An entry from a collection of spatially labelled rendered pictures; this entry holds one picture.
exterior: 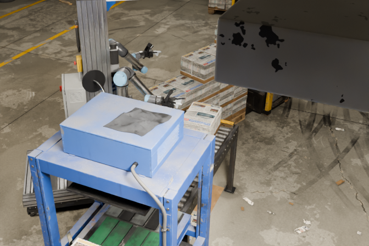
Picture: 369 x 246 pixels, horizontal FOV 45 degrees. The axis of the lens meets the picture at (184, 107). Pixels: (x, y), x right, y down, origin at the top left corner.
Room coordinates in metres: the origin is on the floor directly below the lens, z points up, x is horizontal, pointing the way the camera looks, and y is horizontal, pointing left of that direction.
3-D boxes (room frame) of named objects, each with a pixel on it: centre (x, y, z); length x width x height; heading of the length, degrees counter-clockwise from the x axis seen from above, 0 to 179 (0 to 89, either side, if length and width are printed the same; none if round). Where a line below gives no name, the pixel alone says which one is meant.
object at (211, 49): (5.00, -0.38, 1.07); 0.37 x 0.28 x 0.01; 48
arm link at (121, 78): (3.54, 0.56, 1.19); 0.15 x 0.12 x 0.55; 169
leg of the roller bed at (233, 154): (3.73, -0.51, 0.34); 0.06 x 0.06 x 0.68; 67
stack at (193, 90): (4.69, -0.09, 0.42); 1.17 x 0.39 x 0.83; 137
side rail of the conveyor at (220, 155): (3.14, -0.26, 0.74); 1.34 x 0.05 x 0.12; 157
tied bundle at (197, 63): (4.79, -0.17, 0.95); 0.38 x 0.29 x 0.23; 47
